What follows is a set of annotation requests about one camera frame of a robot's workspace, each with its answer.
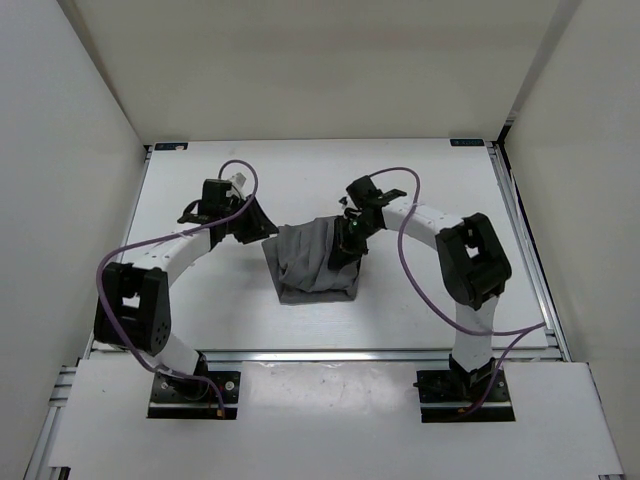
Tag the grey pleated skirt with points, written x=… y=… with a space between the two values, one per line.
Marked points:
x=297 y=259

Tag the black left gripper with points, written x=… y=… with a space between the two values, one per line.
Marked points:
x=260 y=225

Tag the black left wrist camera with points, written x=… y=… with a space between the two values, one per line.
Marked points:
x=220 y=199

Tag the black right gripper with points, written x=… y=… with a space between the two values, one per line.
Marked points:
x=351 y=251

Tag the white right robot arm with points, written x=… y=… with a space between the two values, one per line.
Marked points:
x=473 y=265

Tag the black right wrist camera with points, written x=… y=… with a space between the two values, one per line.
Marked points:
x=362 y=194

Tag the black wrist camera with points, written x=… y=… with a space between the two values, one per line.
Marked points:
x=220 y=199
x=362 y=194

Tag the blue left corner label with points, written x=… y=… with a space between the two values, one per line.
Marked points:
x=171 y=146

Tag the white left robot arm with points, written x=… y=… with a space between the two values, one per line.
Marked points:
x=139 y=292

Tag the blue right corner label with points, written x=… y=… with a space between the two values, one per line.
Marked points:
x=466 y=142

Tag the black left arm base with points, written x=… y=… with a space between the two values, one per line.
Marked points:
x=180 y=399

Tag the blue corner label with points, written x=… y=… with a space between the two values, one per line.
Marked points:
x=466 y=142
x=171 y=146

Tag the aluminium right frame rail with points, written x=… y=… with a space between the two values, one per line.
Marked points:
x=527 y=247

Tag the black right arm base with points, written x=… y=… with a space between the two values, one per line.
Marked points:
x=453 y=395

